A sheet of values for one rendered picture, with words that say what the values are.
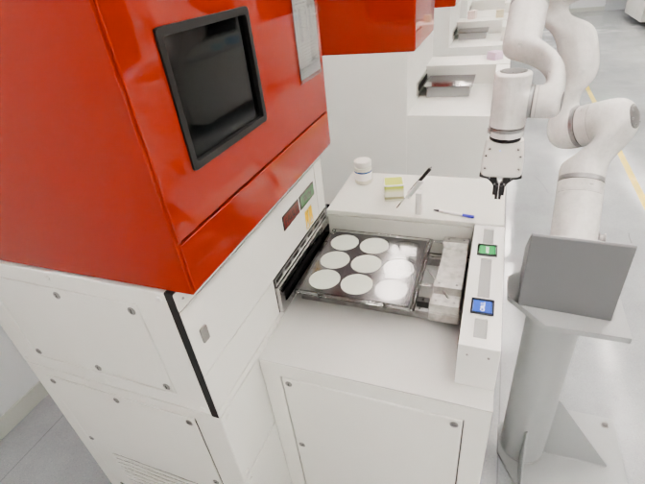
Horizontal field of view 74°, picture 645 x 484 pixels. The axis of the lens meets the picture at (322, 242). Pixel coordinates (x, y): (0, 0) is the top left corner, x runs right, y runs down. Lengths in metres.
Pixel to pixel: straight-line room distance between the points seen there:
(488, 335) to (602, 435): 1.19
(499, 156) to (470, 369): 0.54
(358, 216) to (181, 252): 0.89
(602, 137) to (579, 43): 0.27
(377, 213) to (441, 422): 0.73
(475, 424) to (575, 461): 0.96
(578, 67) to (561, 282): 0.60
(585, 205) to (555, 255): 0.17
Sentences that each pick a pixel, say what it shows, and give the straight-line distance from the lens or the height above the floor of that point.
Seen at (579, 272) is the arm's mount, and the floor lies 0.97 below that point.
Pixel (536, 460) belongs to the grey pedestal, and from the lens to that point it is 2.07.
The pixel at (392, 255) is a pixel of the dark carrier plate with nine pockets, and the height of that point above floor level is 0.90.
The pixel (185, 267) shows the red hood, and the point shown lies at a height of 1.29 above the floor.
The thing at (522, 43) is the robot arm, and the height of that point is 1.53.
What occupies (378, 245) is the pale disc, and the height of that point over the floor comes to 0.90.
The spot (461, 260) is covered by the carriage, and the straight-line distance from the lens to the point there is 1.47.
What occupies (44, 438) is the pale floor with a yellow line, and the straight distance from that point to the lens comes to 2.58.
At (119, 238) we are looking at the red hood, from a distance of 0.90.
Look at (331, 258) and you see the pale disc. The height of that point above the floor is 0.90.
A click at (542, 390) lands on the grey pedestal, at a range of 1.70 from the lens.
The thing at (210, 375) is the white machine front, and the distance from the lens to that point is 1.08.
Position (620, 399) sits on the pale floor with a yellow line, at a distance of 2.40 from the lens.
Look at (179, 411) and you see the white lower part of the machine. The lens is 1.26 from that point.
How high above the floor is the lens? 1.73
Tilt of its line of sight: 33 degrees down
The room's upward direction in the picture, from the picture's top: 7 degrees counter-clockwise
